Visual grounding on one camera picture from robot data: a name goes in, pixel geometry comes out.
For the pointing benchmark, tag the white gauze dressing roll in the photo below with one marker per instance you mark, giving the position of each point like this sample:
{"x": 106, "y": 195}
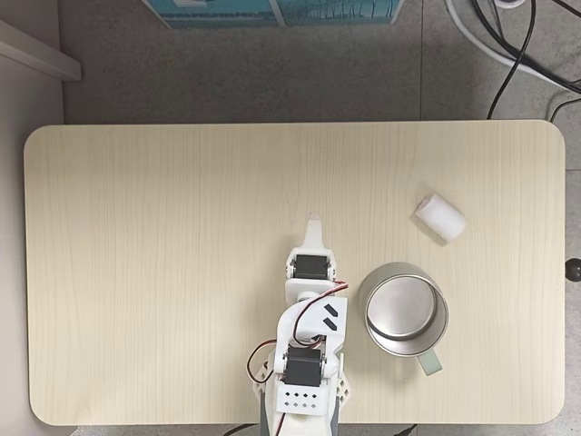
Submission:
{"x": 440, "y": 218}

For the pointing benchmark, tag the blue printed box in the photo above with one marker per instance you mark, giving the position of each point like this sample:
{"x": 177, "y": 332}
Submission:
{"x": 272, "y": 11}

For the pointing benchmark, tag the black round knob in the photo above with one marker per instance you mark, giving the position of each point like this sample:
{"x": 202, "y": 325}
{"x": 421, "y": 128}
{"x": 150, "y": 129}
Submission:
{"x": 574, "y": 270}

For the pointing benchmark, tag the white shelf board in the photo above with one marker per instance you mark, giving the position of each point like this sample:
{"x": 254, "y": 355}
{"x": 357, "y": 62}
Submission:
{"x": 41, "y": 54}

